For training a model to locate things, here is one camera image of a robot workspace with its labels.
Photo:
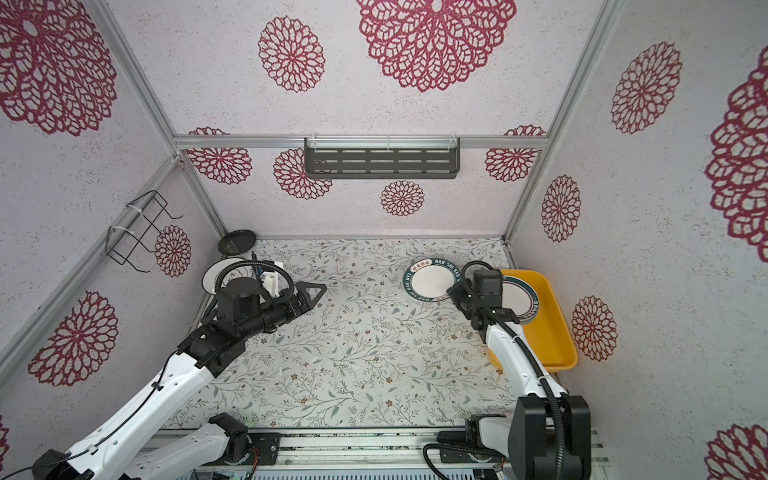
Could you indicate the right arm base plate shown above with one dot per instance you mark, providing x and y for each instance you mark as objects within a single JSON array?
[{"x": 459, "y": 447}]

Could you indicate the small black dish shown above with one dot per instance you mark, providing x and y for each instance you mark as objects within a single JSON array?
[{"x": 236, "y": 242}]

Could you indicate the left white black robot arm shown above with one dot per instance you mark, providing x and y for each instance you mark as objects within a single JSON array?
[{"x": 106, "y": 452}]

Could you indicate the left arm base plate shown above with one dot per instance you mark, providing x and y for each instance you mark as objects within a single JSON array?
[{"x": 262, "y": 449}]

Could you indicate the floral patterned table mat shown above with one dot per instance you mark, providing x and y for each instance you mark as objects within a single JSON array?
[{"x": 368, "y": 355}]

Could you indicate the green rim plate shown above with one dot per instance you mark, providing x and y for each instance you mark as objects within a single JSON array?
[
  {"x": 429, "y": 279},
  {"x": 521, "y": 298}
]

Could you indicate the black wire wall rack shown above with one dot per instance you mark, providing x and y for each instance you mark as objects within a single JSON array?
[{"x": 147, "y": 209}]

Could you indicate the aluminium front rail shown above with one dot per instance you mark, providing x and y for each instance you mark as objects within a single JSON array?
[{"x": 300, "y": 449}]

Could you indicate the white plate grey motif left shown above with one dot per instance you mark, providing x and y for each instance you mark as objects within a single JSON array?
[{"x": 211, "y": 275}]

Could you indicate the dark grey wall shelf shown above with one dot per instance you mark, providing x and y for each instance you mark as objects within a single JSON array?
[{"x": 387, "y": 160}]

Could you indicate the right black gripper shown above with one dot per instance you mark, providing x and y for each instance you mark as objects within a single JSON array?
[{"x": 455, "y": 291}]

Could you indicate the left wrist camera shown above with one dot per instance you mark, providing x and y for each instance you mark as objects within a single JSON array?
[{"x": 242, "y": 297}]

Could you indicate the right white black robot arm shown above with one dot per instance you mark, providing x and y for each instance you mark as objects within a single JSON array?
[{"x": 549, "y": 433}]

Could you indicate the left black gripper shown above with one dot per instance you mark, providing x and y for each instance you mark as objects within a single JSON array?
[{"x": 303, "y": 298}]

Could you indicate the yellow plastic bin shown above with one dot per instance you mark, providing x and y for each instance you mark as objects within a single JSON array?
[{"x": 548, "y": 335}]

